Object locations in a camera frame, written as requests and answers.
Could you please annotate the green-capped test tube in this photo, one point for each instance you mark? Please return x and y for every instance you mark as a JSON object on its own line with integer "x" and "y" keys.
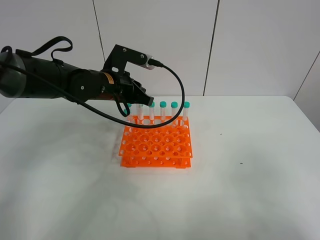
{"x": 130, "y": 116}
{"x": 126, "y": 117}

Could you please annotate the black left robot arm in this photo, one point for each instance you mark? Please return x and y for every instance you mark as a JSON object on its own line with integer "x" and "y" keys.
{"x": 52, "y": 79}

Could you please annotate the row tube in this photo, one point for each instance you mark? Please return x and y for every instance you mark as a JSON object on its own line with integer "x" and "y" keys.
{"x": 152, "y": 111}
{"x": 186, "y": 107}
{"x": 174, "y": 109}
{"x": 163, "y": 106}
{"x": 139, "y": 112}

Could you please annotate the orange test tube rack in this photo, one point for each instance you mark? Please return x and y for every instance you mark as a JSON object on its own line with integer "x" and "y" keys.
{"x": 169, "y": 146}

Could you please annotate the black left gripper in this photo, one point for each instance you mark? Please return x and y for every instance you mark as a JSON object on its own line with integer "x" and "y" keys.
{"x": 114, "y": 86}

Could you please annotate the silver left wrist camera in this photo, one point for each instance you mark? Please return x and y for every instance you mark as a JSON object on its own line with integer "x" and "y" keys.
{"x": 148, "y": 65}

